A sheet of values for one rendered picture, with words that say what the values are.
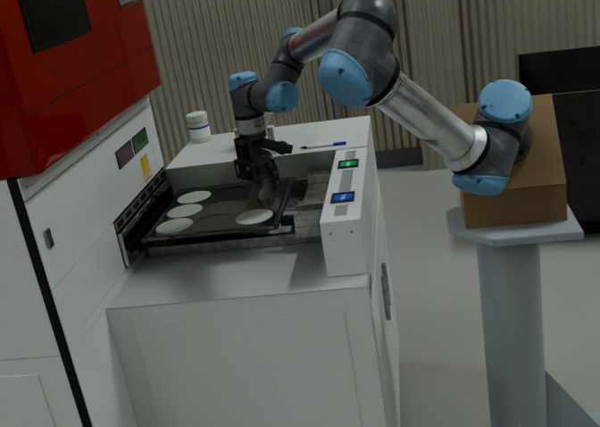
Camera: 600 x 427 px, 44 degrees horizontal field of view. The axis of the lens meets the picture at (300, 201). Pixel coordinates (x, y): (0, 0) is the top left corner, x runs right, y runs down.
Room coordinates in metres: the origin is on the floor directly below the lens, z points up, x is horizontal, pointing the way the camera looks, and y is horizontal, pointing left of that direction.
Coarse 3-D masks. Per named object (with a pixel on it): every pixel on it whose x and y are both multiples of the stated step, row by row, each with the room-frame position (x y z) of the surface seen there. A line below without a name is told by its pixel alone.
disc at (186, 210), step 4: (192, 204) 2.01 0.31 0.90; (196, 204) 2.01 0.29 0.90; (176, 208) 2.00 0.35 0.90; (180, 208) 1.99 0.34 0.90; (184, 208) 1.99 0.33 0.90; (188, 208) 1.98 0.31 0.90; (192, 208) 1.97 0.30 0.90; (196, 208) 1.97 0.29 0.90; (200, 208) 1.96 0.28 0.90; (168, 212) 1.98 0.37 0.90; (172, 212) 1.97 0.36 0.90; (176, 212) 1.97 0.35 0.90; (180, 212) 1.96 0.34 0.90; (184, 212) 1.96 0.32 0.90; (188, 212) 1.95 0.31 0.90; (192, 212) 1.94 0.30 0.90; (196, 212) 1.94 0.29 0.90; (172, 216) 1.93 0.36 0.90; (176, 216) 1.93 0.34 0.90; (180, 216) 1.92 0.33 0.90; (184, 216) 1.92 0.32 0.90
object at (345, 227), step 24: (336, 168) 1.93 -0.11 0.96; (360, 168) 1.90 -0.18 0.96; (336, 192) 1.74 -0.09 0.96; (360, 192) 1.71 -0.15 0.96; (336, 216) 1.58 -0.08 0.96; (360, 216) 1.56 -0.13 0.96; (336, 240) 1.55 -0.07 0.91; (360, 240) 1.54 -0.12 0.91; (336, 264) 1.56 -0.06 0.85; (360, 264) 1.55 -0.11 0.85
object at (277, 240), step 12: (204, 240) 1.84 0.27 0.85; (216, 240) 1.83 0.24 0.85; (228, 240) 1.82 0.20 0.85; (240, 240) 1.81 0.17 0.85; (252, 240) 1.80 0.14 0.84; (264, 240) 1.80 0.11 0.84; (276, 240) 1.79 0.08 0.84; (288, 240) 1.79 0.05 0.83; (300, 240) 1.78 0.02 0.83; (312, 240) 1.78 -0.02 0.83; (156, 252) 1.85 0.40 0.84; (168, 252) 1.84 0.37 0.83; (180, 252) 1.84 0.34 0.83; (192, 252) 1.83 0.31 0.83; (204, 252) 1.83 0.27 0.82
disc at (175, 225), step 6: (168, 222) 1.89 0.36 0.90; (174, 222) 1.88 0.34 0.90; (180, 222) 1.87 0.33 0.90; (186, 222) 1.87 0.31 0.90; (192, 222) 1.86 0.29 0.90; (156, 228) 1.86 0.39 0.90; (162, 228) 1.86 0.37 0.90; (168, 228) 1.85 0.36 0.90; (174, 228) 1.84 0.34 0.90; (180, 228) 1.83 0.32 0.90; (186, 228) 1.83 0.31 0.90
